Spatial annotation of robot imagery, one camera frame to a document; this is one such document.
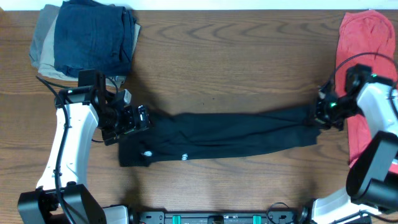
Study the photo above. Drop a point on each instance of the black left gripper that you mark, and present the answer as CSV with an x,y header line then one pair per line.
x,y
141,118

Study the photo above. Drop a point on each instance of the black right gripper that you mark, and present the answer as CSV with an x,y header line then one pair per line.
x,y
319,109

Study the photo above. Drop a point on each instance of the black t-shirt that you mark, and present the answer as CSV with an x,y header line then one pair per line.
x,y
189,136

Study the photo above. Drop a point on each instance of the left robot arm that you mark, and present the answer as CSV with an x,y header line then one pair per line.
x,y
61,194

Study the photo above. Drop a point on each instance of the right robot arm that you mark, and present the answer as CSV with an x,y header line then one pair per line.
x,y
371,189

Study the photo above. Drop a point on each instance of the red t-shirt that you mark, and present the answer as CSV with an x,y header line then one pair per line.
x,y
367,31

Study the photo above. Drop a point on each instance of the folded navy blue garment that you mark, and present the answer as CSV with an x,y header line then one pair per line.
x,y
89,35

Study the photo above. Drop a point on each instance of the folded grey garment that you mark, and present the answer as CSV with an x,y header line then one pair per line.
x,y
46,17

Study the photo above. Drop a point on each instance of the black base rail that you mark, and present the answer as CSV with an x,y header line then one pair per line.
x,y
217,217

